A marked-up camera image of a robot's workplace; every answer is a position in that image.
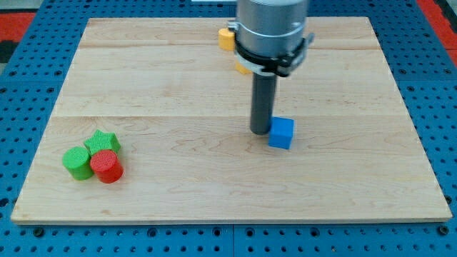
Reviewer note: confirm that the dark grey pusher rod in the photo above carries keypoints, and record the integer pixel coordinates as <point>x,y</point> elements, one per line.
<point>262,101</point>

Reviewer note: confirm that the wooden board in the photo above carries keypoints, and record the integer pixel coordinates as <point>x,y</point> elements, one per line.
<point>181,111</point>

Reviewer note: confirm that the red cylinder block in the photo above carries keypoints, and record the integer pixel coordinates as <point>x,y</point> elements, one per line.
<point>106,166</point>

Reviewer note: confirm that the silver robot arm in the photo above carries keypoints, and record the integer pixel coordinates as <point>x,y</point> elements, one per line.
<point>269,38</point>

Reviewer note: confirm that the blue cube block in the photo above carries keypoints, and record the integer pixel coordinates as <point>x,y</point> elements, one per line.
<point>281,133</point>

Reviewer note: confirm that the yellow block upper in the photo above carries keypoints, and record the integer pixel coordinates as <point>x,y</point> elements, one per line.
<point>226,39</point>

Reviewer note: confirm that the yellow block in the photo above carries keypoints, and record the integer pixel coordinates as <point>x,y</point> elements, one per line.
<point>241,68</point>
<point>226,39</point>

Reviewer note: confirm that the green star block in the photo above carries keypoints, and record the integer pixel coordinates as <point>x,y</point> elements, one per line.
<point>102,141</point>

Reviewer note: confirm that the green cylinder block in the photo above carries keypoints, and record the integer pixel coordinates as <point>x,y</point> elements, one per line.
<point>77,162</point>

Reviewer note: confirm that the yellow block lower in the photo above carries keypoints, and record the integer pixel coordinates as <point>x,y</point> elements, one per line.
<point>241,68</point>

